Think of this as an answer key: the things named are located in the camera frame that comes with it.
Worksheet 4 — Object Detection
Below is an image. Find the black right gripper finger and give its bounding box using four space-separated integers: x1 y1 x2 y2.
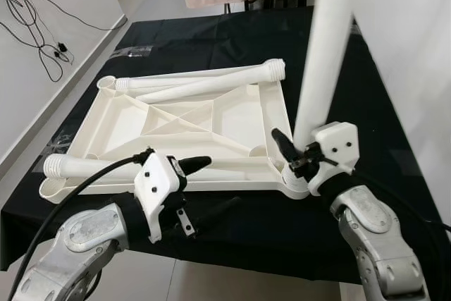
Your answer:
271 128 306 170

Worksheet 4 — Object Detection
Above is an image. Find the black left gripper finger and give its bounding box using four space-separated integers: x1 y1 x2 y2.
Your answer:
187 197 242 231
180 156 213 176

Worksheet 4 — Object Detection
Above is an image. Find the white plastic table leg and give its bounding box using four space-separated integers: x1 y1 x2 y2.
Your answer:
292 0 357 150
114 59 287 94
136 72 272 104
42 153 283 182

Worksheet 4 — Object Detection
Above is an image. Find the cream plastic children table top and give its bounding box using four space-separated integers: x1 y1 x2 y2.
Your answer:
39 75 311 204

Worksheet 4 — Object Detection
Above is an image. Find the clear plastic bag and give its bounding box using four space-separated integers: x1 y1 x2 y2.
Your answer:
113 46 152 59

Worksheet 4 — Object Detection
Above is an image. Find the black table cloth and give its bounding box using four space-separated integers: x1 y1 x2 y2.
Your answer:
0 6 451 288

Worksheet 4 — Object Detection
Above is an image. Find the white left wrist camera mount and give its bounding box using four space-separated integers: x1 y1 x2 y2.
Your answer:
134 152 181 243

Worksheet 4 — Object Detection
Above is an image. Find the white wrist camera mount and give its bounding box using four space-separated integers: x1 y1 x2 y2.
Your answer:
134 152 181 243
309 122 360 196

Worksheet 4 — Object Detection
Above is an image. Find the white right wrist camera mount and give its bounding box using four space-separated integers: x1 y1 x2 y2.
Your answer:
309 122 360 196

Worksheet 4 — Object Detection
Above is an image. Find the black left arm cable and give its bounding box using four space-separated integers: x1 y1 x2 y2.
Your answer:
7 147 154 300

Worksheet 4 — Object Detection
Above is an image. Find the looped black wall cable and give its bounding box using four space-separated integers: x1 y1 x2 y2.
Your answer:
0 0 75 83

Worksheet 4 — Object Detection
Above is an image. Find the long black wall cable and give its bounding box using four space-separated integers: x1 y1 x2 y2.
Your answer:
4 0 129 34

